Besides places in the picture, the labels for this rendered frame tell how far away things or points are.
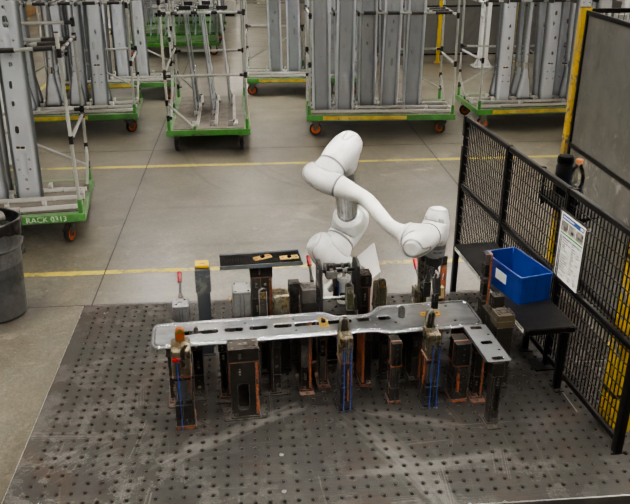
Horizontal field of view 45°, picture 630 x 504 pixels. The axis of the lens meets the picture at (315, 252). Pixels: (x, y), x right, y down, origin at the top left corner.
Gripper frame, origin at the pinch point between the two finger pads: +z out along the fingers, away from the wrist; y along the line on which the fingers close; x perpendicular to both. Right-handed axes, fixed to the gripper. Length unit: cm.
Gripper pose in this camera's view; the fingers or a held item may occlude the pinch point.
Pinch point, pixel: (430, 298)
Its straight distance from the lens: 325.8
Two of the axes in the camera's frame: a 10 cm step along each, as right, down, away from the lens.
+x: 9.9, -0.6, 1.5
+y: 1.6, 4.2, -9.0
